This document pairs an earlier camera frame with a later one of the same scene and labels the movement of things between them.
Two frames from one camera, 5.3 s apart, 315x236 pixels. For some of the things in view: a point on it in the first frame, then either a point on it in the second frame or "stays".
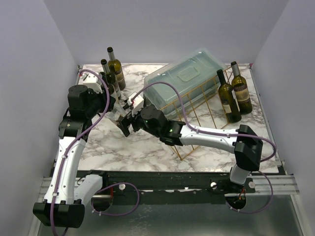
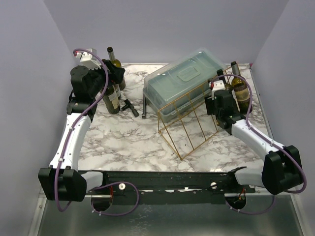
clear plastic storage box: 193,76 stays
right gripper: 128,122 to 209,105
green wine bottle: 115,68 stays
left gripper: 103,96 to 115,73
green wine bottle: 240,90 stays
